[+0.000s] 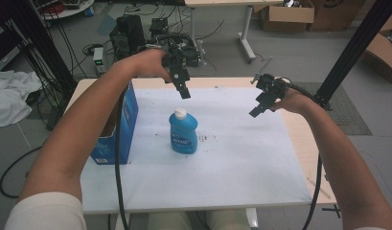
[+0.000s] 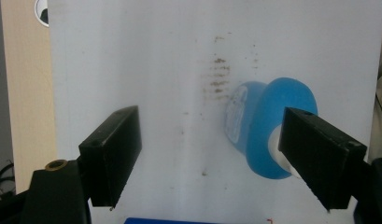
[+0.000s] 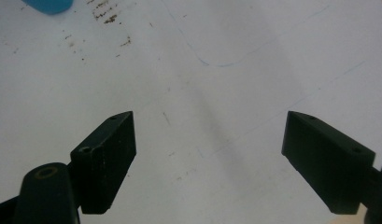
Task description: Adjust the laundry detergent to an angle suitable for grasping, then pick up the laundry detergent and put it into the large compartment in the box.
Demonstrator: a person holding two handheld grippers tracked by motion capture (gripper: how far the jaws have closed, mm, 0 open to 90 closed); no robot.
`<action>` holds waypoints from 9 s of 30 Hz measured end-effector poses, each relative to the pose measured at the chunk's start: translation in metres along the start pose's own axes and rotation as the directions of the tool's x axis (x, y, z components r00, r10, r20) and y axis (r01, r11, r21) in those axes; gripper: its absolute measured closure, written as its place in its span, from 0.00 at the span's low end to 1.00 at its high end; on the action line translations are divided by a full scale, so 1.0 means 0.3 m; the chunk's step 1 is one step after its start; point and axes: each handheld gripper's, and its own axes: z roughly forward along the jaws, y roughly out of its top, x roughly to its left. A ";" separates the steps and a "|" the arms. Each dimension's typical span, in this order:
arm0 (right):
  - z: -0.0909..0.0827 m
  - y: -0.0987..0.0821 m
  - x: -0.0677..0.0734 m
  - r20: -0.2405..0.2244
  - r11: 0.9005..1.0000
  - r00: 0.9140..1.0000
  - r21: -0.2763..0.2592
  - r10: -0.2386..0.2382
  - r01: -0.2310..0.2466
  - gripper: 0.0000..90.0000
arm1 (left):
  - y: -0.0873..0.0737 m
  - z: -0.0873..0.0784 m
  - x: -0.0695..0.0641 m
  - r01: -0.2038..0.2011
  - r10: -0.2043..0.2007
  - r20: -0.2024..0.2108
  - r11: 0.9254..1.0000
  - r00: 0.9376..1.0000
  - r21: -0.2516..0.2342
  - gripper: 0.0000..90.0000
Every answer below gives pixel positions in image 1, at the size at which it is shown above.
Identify person's legs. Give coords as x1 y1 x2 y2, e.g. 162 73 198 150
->
147 208 249 230

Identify round white table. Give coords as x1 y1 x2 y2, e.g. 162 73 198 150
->
39 0 96 21

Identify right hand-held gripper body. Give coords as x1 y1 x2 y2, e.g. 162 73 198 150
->
252 73 292 109

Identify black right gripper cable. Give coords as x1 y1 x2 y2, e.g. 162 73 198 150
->
288 81 323 230

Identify white desk with metal leg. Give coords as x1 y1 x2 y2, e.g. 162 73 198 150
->
183 0 285 64

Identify black computer case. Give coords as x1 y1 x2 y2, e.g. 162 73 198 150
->
108 13 148 62

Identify brown cardboard box with flap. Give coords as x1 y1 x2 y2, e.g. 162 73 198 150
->
360 14 392 86

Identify open brown cardboard box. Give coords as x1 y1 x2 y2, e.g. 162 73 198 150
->
260 0 316 34

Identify blue cardboard box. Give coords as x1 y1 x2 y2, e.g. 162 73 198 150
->
89 80 140 166

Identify grey floor mat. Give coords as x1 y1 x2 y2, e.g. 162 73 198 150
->
292 81 374 136

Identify black stand with cables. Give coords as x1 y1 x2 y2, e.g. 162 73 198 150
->
1 0 79 131

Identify white table mat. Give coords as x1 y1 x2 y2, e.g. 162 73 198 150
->
80 87 313 215

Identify large brown cardboard box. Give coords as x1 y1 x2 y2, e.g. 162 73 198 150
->
308 0 368 33

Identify person's right hand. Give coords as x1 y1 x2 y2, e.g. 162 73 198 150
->
270 86 312 115

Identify person's white left sleeve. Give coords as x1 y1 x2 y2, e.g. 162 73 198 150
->
4 191 88 230

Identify blue bottle with white cap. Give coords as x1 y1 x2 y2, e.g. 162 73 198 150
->
168 107 199 155

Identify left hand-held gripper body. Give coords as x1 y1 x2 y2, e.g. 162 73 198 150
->
155 33 201 91

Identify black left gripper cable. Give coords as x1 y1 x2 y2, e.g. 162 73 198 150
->
114 85 131 230

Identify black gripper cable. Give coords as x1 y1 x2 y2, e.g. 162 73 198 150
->
288 81 323 230
114 85 131 230

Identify small white power supply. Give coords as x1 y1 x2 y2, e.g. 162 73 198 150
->
92 46 107 75

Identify black floor cable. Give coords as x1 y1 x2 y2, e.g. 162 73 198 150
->
0 146 43 199

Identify black metal frame post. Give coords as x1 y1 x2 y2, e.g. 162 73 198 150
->
313 0 392 111

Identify person's left hand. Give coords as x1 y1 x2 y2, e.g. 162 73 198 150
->
131 48 173 83

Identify white cloth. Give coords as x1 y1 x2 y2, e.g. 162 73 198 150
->
0 69 43 128

